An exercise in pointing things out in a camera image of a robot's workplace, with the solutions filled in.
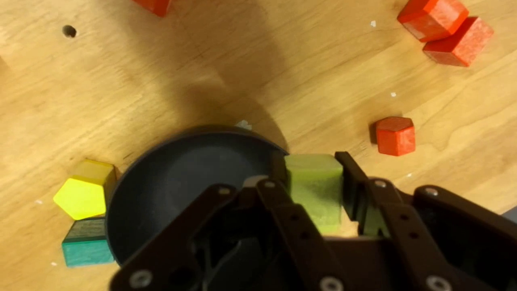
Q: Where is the red triangular prism block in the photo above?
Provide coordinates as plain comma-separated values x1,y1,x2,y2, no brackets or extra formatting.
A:
134,0,172,16

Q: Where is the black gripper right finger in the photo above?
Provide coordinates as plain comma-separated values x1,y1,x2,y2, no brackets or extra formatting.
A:
334,152,460,291

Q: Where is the red hexagon block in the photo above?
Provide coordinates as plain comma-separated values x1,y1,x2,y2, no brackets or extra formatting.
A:
373,116,416,157

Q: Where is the yellow-green cube block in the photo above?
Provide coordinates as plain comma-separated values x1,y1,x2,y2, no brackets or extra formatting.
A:
284,155,342,234

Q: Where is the teal cube block near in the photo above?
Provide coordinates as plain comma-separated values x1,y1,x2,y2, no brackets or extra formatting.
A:
61,218,113,266

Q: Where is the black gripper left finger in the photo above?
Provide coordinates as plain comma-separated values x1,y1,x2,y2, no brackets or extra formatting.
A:
256,179,345,291

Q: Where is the black bowl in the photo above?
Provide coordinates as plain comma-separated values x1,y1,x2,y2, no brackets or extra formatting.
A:
106,126,287,265

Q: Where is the yellow pentagon block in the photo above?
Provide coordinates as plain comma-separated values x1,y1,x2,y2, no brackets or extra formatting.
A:
53,160,117,220

